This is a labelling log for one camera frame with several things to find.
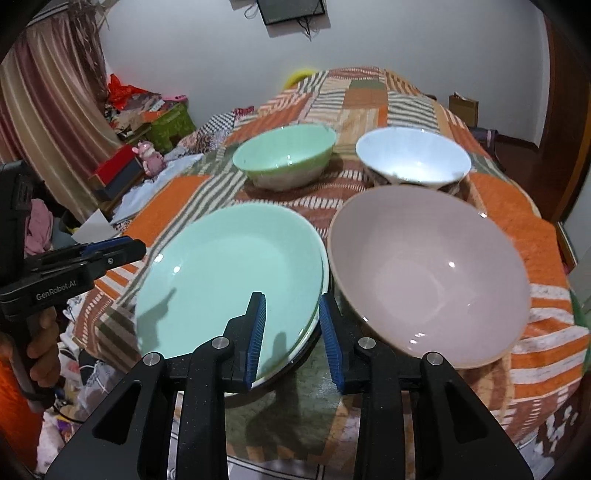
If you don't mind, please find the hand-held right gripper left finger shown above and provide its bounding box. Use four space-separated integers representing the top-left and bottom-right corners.
44 291 269 480

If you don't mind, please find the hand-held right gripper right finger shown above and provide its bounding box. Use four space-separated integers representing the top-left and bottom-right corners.
318 292 539 480

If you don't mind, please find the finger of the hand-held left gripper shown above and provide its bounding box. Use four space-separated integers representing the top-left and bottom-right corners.
43 239 147 288
24 236 136 274

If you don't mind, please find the light green plate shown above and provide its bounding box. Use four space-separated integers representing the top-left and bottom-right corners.
135 203 324 384

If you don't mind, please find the pink bowl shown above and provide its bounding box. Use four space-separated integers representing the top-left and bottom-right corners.
327 185 532 370

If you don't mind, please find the light green bowl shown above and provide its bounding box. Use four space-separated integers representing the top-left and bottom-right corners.
232 123 338 191

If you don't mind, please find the white bowl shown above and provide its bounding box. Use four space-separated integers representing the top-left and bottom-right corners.
355 128 473 191

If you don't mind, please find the person's left forearm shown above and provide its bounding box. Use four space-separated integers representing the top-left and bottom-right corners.
0 357 43 470

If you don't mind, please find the person's left hand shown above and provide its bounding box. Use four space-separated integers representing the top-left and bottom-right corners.
26 306 62 376

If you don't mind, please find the white paper sheet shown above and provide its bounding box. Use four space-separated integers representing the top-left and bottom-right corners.
71 210 117 246

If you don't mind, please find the pink cloth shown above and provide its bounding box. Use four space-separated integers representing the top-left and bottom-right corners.
25 200 57 256

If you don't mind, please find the white cloth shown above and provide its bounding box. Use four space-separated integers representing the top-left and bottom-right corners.
111 152 205 223

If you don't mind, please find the red box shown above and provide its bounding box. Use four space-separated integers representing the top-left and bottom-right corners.
95 145 140 186

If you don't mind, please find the pink rabbit doll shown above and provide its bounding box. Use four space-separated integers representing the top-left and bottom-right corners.
131 141 166 175

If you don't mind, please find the pile of paper clutter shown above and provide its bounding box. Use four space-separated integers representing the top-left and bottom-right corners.
104 90 163 140

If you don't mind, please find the green bag with clutter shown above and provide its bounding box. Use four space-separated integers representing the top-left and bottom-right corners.
150 104 197 153

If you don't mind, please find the red plastic bag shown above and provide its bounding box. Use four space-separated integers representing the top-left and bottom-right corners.
107 74 144 110

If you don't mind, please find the striped brown curtain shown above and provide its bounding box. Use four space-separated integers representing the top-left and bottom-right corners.
0 9 126 223

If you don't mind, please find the checkered patterned quilt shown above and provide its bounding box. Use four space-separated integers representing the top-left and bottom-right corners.
185 106 260 154

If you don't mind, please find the small cardboard box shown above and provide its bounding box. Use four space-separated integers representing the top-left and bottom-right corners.
449 92 481 128

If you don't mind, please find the small black monitor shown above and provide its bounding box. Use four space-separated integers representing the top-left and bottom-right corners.
256 0 328 27

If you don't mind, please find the brown wooden door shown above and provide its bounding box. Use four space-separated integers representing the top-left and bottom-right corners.
531 23 591 223

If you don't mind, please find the black monitor cable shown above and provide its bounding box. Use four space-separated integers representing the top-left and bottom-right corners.
295 16 320 43

